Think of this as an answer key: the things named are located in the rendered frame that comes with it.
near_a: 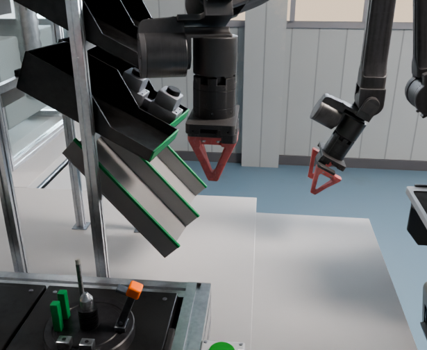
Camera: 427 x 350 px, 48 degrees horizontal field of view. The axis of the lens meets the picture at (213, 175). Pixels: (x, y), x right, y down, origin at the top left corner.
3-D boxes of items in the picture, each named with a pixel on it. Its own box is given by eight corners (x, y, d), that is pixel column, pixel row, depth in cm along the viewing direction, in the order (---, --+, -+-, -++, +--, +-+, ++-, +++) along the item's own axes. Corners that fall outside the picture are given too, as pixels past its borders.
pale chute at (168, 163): (195, 196, 119) (207, 186, 117) (177, 221, 107) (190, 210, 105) (114, 112, 116) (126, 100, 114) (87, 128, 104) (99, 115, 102)
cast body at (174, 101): (178, 121, 107) (191, 94, 104) (171, 126, 103) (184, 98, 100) (146, 103, 108) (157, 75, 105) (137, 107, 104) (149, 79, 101)
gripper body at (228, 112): (185, 137, 62) (184, 80, 59) (195, 114, 72) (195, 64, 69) (235, 139, 62) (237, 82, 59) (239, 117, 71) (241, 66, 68)
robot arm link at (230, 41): (243, 29, 59) (231, 23, 64) (187, 30, 58) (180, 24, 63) (241, 85, 62) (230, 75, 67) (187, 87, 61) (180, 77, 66)
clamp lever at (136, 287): (128, 319, 76) (144, 283, 73) (126, 328, 74) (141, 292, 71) (107, 311, 76) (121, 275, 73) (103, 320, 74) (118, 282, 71)
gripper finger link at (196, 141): (187, 185, 68) (187, 121, 64) (194, 166, 75) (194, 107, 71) (235, 188, 67) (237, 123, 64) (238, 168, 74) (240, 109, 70)
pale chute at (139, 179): (186, 226, 105) (200, 215, 103) (164, 258, 94) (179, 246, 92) (95, 131, 102) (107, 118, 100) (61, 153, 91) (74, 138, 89)
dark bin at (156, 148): (174, 139, 98) (188, 108, 94) (149, 162, 86) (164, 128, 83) (55, 73, 99) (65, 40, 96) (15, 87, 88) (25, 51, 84)
